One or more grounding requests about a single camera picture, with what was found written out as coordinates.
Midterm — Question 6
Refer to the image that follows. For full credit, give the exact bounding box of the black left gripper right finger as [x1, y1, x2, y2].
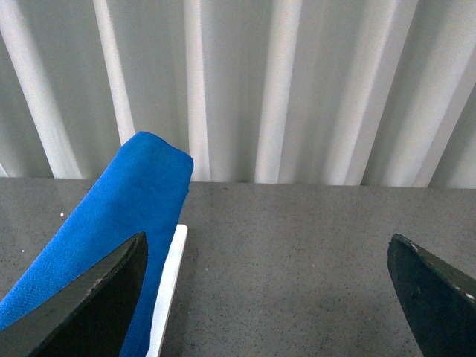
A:
[387, 234, 475, 356]

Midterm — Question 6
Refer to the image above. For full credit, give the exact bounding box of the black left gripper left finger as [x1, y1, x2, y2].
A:
[1, 232, 148, 356]

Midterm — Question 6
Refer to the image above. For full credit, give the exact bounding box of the blue microfiber cloth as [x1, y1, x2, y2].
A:
[1, 132, 193, 356]

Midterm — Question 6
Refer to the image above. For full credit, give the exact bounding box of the white towel rack base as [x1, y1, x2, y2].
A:
[146, 224, 188, 357]

